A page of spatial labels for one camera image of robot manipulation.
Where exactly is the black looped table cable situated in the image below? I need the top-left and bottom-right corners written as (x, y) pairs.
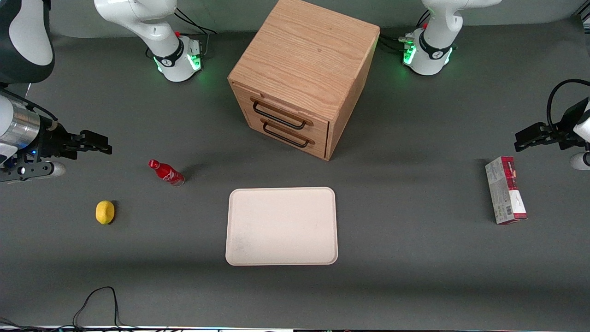
top-left (71, 286), bottom-right (139, 332)

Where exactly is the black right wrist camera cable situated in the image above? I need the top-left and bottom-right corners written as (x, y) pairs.
top-left (0, 89), bottom-right (58, 124)

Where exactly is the red cola bottle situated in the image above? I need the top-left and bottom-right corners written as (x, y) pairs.
top-left (148, 159), bottom-right (185, 187)

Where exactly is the beige rectangular tray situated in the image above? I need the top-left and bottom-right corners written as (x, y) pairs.
top-left (225, 186), bottom-right (338, 266)

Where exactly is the black wire drawer handle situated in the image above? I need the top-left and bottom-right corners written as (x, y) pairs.
top-left (252, 100), bottom-right (307, 130)
top-left (262, 122), bottom-right (311, 149)

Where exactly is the wooden drawer with notched rim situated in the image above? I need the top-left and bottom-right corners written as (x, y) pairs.
top-left (232, 82), bottom-right (330, 142)

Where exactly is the plain wooden drawer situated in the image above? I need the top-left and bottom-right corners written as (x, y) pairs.
top-left (243, 111), bottom-right (329, 160)

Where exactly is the wooden drawer cabinet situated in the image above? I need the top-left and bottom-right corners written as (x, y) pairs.
top-left (227, 0), bottom-right (381, 161)

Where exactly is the black base cable bundle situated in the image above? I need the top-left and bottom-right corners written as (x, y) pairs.
top-left (378, 11), bottom-right (431, 52)
top-left (174, 6), bottom-right (218, 59)

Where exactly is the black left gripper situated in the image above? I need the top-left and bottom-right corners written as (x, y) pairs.
top-left (514, 98), bottom-right (589, 153)

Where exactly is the black left wrist camera cable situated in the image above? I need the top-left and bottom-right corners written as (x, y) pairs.
top-left (546, 78), bottom-right (590, 135)

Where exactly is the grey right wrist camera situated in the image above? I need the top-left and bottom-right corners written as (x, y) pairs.
top-left (0, 160), bottom-right (66, 183)

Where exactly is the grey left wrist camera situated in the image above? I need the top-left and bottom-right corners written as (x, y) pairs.
top-left (569, 151), bottom-right (590, 171)

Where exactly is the yellow lemon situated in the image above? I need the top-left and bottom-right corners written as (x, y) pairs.
top-left (95, 200), bottom-right (115, 225)

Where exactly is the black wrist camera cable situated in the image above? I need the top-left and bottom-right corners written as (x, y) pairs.
top-left (0, 89), bottom-right (58, 124)
top-left (546, 78), bottom-right (590, 135)

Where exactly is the grey and red carton box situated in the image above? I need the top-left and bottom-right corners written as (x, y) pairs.
top-left (485, 156), bottom-right (528, 225)

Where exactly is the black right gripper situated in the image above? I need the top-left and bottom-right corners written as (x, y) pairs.
top-left (36, 127), bottom-right (113, 162)

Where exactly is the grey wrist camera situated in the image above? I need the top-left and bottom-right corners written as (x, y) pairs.
top-left (569, 151), bottom-right (590, 171)
top-left (0, 160), bottom-right (66, 183)

